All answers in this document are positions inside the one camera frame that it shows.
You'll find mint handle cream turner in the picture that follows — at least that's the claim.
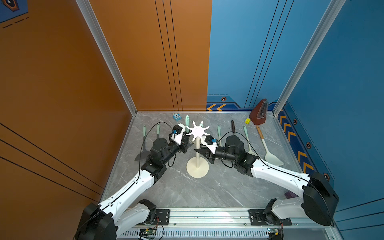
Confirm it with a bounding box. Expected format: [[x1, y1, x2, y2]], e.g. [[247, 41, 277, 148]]
[[217, 125, 222, 147]]

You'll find white utensil rack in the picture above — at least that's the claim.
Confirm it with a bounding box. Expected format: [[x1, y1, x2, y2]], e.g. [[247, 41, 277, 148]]
[[185, 120, 211, 179]]

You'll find black handle metal utensil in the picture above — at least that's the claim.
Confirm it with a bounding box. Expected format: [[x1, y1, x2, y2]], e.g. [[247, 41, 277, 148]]
[[231, 120, 236, 135]]

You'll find mint handle white spatula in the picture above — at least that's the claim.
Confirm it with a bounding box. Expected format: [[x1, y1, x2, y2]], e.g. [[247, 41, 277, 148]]
[[243, 126, 258, 157]]

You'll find mint handle grey turner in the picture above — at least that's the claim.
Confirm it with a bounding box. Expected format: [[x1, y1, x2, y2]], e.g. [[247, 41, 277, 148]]
[[156, 123, 160, 139]]

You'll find mint handle grey spatula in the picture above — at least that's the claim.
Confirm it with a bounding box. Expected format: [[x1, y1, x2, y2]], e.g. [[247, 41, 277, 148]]
[[135, 125, 150, 162]]

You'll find wooden handle white spatula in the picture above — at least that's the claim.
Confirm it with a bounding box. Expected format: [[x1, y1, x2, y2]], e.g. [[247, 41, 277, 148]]
[[255, 125, 284, 167]]

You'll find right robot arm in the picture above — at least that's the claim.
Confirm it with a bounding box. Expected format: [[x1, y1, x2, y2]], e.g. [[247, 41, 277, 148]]
[[196, 136, 339, 226]]

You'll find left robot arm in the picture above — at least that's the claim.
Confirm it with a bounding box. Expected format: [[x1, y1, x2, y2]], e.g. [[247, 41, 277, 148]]
[[74, 135, 189, 240]]

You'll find small blue owl toy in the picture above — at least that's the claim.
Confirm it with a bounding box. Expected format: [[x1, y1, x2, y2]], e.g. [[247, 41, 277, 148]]
[[172, 113, 182, 121]]

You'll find dark red metronome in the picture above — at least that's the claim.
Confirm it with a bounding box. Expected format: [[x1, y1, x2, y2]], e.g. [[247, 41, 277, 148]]
[[249, 99, 269, 126]]

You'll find purple flat block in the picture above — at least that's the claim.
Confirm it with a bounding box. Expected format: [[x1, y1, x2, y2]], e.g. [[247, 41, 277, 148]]
[[285, 191, 298, 199]]

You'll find left green circuit board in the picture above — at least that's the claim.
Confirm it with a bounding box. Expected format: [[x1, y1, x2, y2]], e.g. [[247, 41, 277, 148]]
[[139, 228, 157, 238]]

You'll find green circuit board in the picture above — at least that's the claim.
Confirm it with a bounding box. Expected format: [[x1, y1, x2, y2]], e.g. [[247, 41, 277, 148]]
[[267, 228, 284, 240], [139, 228, 157, 238]]

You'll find right green circuit board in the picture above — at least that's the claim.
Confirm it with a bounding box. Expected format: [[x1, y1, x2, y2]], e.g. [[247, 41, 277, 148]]
[[267, 228, 284, 240]]

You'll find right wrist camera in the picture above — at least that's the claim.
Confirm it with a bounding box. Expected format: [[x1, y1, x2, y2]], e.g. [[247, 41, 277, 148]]
[[201, 135, 218, 154]]

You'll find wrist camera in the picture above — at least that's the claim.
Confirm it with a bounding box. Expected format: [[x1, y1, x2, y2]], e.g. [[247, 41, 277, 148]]
[[169, 124, 186, 146], [201, 135, 218, 154]]

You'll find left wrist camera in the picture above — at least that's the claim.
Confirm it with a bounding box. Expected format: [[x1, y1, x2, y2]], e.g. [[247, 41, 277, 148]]
[[169, 124, 186, 146]]

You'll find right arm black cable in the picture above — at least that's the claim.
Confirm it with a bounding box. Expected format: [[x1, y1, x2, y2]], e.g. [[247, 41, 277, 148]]
[[215, 130, 335, 227]]

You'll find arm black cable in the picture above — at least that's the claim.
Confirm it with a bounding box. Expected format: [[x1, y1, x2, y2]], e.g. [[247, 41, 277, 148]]
[[131, 121, 175, 193], [215, 130, 335, 227]]

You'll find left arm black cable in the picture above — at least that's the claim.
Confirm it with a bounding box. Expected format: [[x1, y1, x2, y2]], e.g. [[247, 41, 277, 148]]
[[131, 121, 175, 193]]

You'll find aluminium front rail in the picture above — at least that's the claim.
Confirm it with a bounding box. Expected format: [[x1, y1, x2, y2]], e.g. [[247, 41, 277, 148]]
[[86, 206, 334, 229]]

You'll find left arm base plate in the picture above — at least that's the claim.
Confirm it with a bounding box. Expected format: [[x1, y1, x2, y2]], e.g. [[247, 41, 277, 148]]
[[141, 209, 171, 226]]

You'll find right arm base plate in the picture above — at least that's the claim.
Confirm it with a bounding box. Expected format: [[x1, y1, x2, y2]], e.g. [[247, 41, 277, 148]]
[[248, 209, 292, 227]]

